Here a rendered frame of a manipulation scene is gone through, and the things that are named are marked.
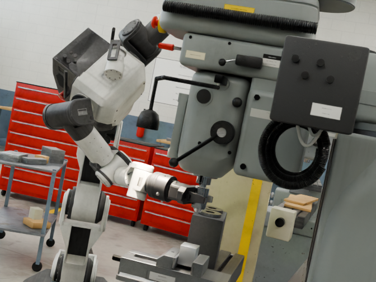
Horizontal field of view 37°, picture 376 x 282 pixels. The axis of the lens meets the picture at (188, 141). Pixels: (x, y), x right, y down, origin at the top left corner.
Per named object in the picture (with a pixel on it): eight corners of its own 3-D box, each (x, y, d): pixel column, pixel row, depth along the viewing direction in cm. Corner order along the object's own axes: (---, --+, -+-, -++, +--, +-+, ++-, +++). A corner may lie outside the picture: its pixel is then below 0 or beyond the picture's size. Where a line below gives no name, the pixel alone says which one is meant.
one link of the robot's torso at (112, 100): (40, 112, 226) (38, 61, 195) (95, 62, 243) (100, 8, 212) (97, 155, 223) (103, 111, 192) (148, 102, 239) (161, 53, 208)
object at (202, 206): (192, 205, 180) (195, 187, 180) (206, 208, 180) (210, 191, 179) (189, 207, 176) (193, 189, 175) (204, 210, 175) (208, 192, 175)
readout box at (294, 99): (268, 119, 134) (285, 33, 133) (271, 120, 143) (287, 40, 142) (352, 135, 130) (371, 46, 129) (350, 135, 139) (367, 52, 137)
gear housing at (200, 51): (177, 64, 166) (183, 30, 166) (194, 73, 190) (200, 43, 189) (288, 83, 159) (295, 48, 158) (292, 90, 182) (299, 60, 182)
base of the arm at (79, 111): (50, 139, 202) (37, 111, 198) (73, 123, 212) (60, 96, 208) (79, 135, 193) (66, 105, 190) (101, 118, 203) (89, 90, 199)
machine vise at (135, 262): (114, 278, 175) (121, 245, 174) (128, 267, 190) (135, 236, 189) (222, 307, 168) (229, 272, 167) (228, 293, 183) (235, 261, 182)
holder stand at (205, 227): (182, 262, 209) (192, 211, 208) (189, 249, 231) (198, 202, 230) (214, 269, 208) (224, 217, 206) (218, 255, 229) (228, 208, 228)
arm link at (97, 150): (98, 181, 217) (65, 141, 205) (122, 158, 221) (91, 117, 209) (112, 190, 208) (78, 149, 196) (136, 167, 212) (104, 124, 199)
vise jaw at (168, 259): (155, 265, 173) (158, 253, 173) (165, 257, 186) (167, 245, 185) (173, 270, 172) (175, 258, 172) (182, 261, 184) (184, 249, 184)
